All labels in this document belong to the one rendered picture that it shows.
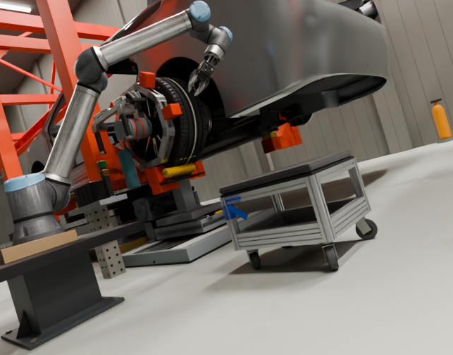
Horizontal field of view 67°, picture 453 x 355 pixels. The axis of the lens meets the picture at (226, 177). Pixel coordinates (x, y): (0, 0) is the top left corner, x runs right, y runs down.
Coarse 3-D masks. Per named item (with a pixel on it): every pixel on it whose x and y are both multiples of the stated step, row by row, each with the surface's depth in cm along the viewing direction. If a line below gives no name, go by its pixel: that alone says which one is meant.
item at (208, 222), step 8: (200, 216) 243; (208, 216) 212; (216, 216) 216; (224, 216) 221; (168, 224) 239; (176, 224) 230; (184, 224) 217; (192, 224) 211; (200, 224) 207; (208, 224) 210; (216, 224) 215; (160, 232) 235; (168, 232) 229; (176, 232) 224; (184, 232) 218; (192, 232) 213; (200, 232) 208
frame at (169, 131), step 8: (136, 88) 218; (144, 88) 213; (152, 96) 211; (160, 96) 208; (160, 104) 207; (160, 112) 209; (160, 120) 209; (168, 120) 210; (168, 128) 208; (168, 136) 209; (120, 144) 242; (128, 144) 244; (168, 144) 215; (160, 152) 215; (168, 152) 217; (136, 160) 235; (152, 160) 222; (160, 160) 216; (144, 168) 229
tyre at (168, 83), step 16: (160, 80) 217; (176, 80) 227; (176, 96) 211; (192, 96) 222; (192, 112) 217; (176, 128) 213; (192, 128) 218; (176, 144) 216; (192, 144) 221; (176, 160) 220; (192, 160) 233
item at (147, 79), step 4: (140, 72) 213; (144, 72) 214; (148, 72) 216; (140, 76) 213; (144, 76) 210; (148, 76) 211; (152, 76) 213; (140, 80) 214; (144, 80) 211; (148, 80) 212; (152, 80) 214; (140, 84) 215; (144, 84) 212; (148, 84) 213; (152, 84) 215
